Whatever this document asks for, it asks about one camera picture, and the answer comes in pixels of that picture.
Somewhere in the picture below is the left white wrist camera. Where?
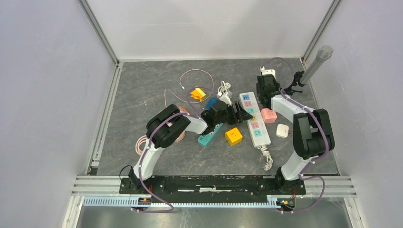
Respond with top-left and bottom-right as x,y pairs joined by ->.
217,91 -> 232,106

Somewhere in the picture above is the thin pink usb cable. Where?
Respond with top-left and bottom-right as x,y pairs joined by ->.
164,68 -> 215,108

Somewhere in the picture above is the white long power strip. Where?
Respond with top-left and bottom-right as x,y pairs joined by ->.
239,92 -> 271,149

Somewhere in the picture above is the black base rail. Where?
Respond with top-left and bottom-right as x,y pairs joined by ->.
119,175 -> 307,204

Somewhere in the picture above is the yellow orange toy block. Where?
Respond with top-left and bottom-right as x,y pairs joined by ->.
190,87 -> 206,102

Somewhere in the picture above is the yellow cube socket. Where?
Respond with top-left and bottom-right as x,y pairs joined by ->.
225,127 -> 243,146

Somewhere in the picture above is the pink round socket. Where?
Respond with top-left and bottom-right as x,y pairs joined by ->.
175,131 -> 185,143

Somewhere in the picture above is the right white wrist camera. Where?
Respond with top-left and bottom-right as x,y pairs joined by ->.
260,66 -> 276,77

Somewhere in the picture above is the pink coiled cord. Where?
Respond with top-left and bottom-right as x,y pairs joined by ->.
135,135 -> 149,156

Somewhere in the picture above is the orange semicircle block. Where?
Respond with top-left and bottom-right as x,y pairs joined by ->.
179,106 -> 189,114

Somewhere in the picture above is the pink cube socket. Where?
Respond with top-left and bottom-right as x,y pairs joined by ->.
260,108 -> 277,124

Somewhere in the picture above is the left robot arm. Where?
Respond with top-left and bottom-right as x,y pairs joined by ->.
128,100 -> 252,194

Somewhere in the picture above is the white coiled cord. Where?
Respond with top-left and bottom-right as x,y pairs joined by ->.
217,80 -> 232,95

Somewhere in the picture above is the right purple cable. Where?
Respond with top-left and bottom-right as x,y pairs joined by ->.
263,57 -> 331,214

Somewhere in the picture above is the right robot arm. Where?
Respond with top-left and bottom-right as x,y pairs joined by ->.
256,74 -> 335,194

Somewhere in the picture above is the white strip power cord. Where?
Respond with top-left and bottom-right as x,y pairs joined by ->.
260,145 -> 274,171

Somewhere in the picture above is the black tripod stand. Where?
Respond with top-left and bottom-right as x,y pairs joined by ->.
280,71 -> 305,96

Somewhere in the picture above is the white adapter plug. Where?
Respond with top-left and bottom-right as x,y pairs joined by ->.
276,123 -> 289,138

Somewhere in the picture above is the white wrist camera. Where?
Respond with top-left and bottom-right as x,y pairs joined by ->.
217,91 -> 232,106
260,66 -> 276,77

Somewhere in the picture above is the blue cube socket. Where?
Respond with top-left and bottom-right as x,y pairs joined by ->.
205,97 -> 219,110

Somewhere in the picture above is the teal power strip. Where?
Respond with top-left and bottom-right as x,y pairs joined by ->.
197,123 -> 223,148

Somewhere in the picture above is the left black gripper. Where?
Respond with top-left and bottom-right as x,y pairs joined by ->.
214,101 -> 253,125

